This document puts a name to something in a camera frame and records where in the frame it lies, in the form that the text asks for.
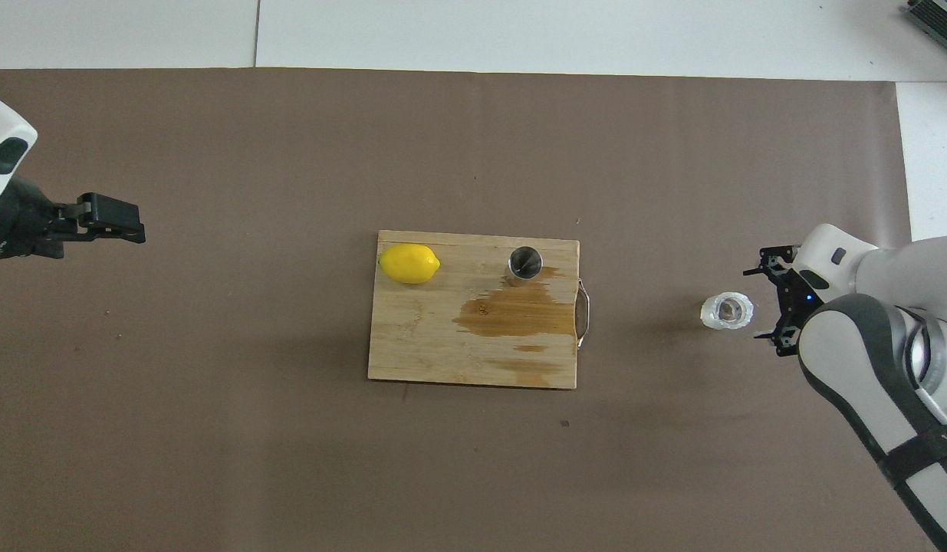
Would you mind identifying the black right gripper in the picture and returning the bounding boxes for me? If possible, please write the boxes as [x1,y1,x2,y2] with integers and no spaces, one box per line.
[744,245,817,358]

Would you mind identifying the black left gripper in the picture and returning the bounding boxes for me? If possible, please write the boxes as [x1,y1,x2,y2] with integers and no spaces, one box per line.
[0,178,146,260]

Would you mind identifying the clear faceted glass cup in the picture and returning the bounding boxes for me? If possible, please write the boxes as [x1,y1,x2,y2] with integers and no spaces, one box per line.
[700,291,755,331]

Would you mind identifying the steel double jigger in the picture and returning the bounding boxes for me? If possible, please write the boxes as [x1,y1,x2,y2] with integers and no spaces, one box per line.
[506,245,544,287]

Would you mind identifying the black ribbed device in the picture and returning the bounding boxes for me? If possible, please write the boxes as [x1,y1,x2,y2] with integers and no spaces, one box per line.
[905,0,947,41]

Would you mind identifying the yellow lemon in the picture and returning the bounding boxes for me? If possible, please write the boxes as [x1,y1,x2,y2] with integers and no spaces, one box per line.
[378,243,442,285]

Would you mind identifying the wooden cutting board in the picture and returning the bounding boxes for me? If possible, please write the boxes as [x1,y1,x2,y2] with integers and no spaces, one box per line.
[367,230,593,389]

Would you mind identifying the brown paper table mat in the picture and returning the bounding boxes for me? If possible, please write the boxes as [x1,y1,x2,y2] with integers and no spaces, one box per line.
[0,67,945,552]

